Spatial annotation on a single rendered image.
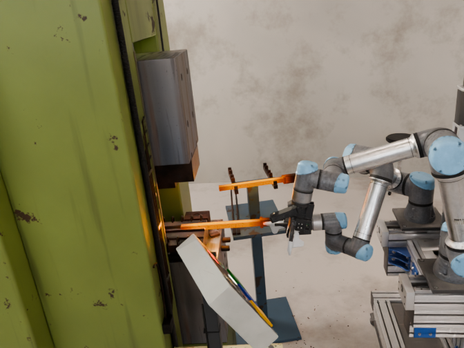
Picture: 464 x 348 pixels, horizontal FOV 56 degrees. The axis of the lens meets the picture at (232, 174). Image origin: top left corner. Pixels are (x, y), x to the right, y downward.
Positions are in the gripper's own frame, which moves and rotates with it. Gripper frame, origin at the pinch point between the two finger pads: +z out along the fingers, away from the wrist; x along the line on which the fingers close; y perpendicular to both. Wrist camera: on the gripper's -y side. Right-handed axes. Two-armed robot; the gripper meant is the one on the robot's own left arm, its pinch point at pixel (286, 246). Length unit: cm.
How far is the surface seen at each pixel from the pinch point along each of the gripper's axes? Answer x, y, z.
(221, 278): -48, -22, -11
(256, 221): 21.6, -12.9, 1.3
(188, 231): 19.0, -42.3, 9.8
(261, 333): -46.5, -8.1, 6.4
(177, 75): 0, -49, -60
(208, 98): 311, -77, -3
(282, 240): 182, 15, 88
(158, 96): 0, -56, -52
